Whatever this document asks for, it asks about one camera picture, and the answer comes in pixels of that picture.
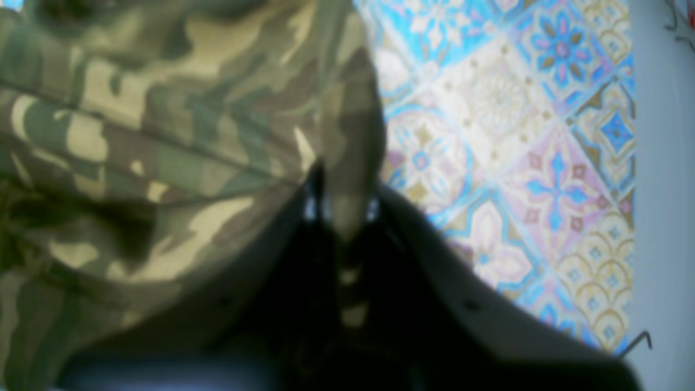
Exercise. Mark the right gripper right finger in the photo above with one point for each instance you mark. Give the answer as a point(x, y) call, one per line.
point(453, 330)

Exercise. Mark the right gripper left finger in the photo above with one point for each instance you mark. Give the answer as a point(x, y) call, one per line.
point(248, 326)

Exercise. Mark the camouflage T-shirt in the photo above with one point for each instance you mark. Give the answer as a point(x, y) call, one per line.
point(146, 144)

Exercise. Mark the patterned tile tablecloth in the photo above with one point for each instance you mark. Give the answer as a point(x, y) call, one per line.
point(512, 128)

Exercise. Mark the black hex key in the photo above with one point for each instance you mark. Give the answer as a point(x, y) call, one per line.
point(644, 336)

